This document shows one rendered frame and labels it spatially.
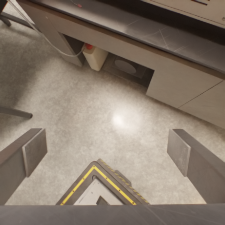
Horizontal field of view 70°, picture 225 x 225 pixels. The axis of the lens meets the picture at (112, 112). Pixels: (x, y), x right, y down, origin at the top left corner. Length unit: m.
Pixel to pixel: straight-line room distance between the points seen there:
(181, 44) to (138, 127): 0.78
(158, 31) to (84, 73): 0.89
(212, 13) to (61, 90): 1.15
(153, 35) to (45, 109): 1.07
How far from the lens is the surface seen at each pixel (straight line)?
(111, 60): 1.40
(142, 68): 1.32
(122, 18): 0.65
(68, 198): 1.08
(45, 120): 1.42
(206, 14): 0.57
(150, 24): 0.63
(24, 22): 1.61
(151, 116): 1.26
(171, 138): 0.16
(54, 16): 0.82
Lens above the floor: 1.24
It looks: 79 degrees down
